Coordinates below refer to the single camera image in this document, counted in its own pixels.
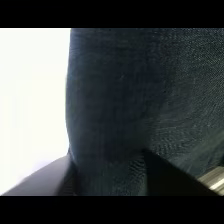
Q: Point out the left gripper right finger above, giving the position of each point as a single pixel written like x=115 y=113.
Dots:
x=166 y=180

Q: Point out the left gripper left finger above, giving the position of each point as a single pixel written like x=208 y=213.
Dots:
x=50 y=180

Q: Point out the dark jeans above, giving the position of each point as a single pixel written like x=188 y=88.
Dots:
x=133 y=93

